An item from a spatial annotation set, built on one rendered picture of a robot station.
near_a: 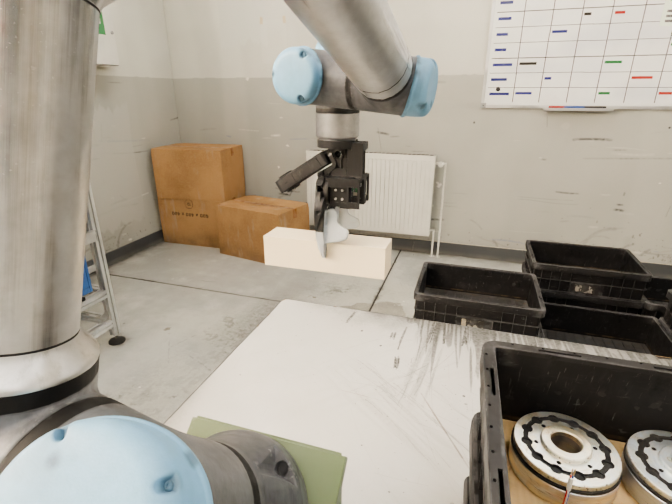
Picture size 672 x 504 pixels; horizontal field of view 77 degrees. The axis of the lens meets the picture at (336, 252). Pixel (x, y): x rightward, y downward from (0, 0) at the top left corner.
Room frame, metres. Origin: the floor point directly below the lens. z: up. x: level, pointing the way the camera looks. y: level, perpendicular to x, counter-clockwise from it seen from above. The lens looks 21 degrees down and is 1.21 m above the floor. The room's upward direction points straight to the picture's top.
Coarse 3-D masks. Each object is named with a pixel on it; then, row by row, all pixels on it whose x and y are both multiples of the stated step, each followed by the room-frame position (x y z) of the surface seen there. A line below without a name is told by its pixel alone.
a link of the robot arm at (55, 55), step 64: (0, 0) 0.27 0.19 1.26; (64, 0) 0.29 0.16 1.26; (0, 64) 0.26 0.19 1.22; (64, 64) 0.29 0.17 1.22; (0, 128) 0.26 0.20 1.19; (64, 128) 0.28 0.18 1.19; (0, 192) 0.25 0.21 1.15; (64, 192) 0.28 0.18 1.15; (0, 256) 0.25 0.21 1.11; (64, 256) 0.27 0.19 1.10; (0, 320) 0.24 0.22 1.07; (64, 320) 0.27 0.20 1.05; (0, 384) 0.22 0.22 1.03; (64, 384) 0.25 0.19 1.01; (0, 448) 0.21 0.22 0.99
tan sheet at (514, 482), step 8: (504, 424) 0.40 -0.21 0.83; (512, 424) 0.40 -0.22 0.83; (504, 432) 0.39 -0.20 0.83; (616, 448) 0.37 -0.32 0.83; (512, 472) 0.33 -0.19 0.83; (512, 480) 0.33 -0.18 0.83; (512, 488) 0.32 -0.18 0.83; (520, 488) 0.32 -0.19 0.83; (624, 488) 0.32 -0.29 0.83; (512, 496) 0.31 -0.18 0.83; (520, 496) 0.31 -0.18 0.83; (528, 496) 0.31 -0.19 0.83; (536, 496) 0.31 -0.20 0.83; (616, 496) 0.31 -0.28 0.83; (624, 496) 0.31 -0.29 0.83
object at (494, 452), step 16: (512, 352) 0.42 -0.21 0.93; (528, 352) 0.41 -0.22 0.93; (544, 352) 0.41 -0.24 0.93; (560, 352) 0.41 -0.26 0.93; (576, 352) 0.41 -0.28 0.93; (480, 368) 0.40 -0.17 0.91; (496, 368) 0.38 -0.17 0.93; (624, 368) 0.38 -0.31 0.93; (640, 368) 0.38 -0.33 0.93; (656, 368) 0.38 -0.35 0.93; (480, 384) 0.38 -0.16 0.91; (496, 384) 0.35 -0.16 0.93; (496, 400) 0.33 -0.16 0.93; (496, 416) 0.31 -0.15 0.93; (496, 432) 0.29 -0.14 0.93; (496, 448) 0.27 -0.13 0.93; (496, 464) 0.25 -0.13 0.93; (496, 480) 0.24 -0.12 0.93; (496, 496) 0.23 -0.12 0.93
